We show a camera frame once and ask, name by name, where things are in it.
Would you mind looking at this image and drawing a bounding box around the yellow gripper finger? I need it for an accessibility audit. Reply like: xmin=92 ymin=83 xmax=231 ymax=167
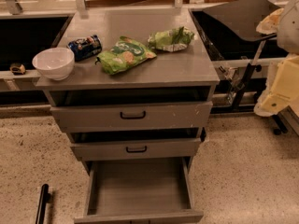
xmin=256 ymin=8 xmax=284 ymax=35
xmin=254 ymin=53 xmax=299 ymax=117

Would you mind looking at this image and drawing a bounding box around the green jalapeno chip bag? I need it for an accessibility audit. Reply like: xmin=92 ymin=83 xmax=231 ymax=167
xmin=148 ymin=26 xmax=194 ymax=52

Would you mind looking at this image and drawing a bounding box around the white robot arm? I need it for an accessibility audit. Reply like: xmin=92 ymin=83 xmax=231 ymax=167
xmin=254 ymin=0 xmax=299 ymax=117

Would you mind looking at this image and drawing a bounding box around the grey drawer cabinet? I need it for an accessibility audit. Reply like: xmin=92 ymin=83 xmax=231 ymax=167
xmin=35 ymin=7 xmax=221 ymax=224

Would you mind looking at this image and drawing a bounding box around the green cracker snack bag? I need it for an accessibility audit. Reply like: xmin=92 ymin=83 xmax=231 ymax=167
xmin=95 ymin=36 xmax=156 ymax=75

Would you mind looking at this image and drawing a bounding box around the grey bottom drawer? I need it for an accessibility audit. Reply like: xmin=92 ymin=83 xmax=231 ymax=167
xmin=74 ymin=157 xmax=203 ymax=224

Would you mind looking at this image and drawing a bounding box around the grey drawer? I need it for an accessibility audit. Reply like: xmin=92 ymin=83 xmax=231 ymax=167
xmin=71 ymin=138 xmax=200 ymax=161
xmin=74 ymin=157 xmax=203 ymax=224
xmin=50 ymin=102 xmax=212 ymax=133

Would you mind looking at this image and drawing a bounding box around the grey top drawer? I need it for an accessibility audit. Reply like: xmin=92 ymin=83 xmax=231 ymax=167
xmin=50 ymin=102 xmax=212 ymax=133

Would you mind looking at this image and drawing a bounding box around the grey middle drawer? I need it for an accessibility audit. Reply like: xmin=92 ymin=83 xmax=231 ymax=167
xmin=71 ymin=138 xmax=200 ymax=161

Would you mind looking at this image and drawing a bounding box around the black tray stand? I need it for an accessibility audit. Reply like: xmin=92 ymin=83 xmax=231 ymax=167
xmin=193 ymin=0 xmax=286 ymax=114

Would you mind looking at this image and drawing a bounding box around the blue soda can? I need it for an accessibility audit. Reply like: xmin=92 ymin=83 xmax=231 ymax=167
xmin=67 ymin=35 xmax=102 ymax=62

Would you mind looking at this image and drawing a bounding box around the white bowl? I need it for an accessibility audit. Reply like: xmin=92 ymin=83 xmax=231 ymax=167
xmin=32 ymin=48 xmax=75 ymax=80

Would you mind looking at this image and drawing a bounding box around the yellow tape measure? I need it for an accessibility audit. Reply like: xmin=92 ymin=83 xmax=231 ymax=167
xmin=9 ymin=63 xmax=26 ymax=75

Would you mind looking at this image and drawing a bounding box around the black handle bar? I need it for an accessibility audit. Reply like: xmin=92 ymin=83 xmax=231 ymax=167
xmin=35 ymin=184 xmax=51 ymax=224

